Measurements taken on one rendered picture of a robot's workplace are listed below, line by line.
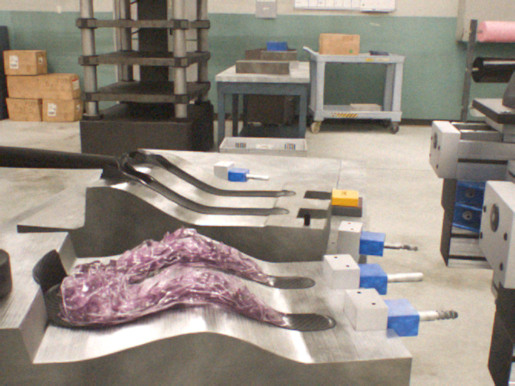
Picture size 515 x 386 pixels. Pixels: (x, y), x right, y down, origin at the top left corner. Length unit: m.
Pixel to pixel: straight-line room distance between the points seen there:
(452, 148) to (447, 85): 6.36
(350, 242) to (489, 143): 0.34
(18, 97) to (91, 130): 2.83
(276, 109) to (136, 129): 2.16
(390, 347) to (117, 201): 0.49
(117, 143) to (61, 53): 3.11
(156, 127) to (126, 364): 4.32
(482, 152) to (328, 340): 0.62
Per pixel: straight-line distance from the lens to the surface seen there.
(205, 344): 0.59
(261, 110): 6.66
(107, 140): 5.01
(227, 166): 1.41
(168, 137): 4.86
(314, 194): 1.08
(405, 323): 0.70
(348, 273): 0.77
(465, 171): 1.18
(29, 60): 7.63
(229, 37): 7.36
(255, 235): 0.90
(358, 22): 7.32
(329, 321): 0.70
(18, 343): 0.61
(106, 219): 0.97
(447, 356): 2.39
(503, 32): 6.40
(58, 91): 7.55
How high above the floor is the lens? 1.18
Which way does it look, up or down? 16 degrees down
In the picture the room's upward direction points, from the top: 1 degrees clockwise
